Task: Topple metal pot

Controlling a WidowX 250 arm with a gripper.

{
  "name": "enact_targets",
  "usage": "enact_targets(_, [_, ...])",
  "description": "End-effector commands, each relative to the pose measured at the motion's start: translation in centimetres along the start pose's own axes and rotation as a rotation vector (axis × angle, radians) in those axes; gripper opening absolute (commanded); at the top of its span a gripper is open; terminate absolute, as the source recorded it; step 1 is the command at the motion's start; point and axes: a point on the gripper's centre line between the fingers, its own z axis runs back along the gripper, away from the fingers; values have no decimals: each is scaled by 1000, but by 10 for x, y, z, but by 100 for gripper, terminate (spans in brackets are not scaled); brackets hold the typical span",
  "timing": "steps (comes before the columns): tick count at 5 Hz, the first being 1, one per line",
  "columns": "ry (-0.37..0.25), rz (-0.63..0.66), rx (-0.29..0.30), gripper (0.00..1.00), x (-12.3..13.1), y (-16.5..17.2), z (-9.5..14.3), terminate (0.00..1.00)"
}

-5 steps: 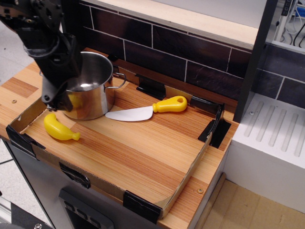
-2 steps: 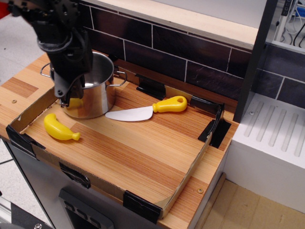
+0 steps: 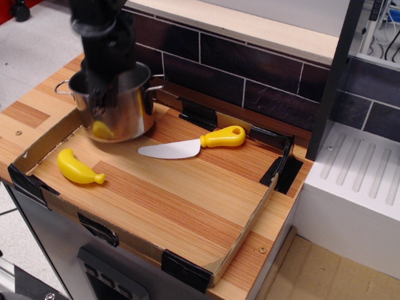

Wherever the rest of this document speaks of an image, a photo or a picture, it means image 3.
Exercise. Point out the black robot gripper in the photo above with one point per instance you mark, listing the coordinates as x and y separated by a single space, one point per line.
108 39

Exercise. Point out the stainless steel pot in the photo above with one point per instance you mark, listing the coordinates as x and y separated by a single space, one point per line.
130 106

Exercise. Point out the cardboard fence with black tape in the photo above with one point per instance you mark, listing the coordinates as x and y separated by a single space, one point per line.
203 226

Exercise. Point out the yellow toy banana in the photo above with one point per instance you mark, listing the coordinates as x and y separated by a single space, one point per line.
75 170

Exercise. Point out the black caster wheel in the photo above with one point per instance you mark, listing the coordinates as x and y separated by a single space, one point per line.
20 11

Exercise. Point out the dark oven control panel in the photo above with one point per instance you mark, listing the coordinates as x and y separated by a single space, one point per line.
106 282

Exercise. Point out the white drainboard sink unit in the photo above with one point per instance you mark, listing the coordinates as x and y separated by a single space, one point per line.
349 203

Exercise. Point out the yellow handled toy knife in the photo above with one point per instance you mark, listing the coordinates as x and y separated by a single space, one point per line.
231 136

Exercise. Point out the black vertical post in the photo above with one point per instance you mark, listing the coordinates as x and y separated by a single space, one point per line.
336 81

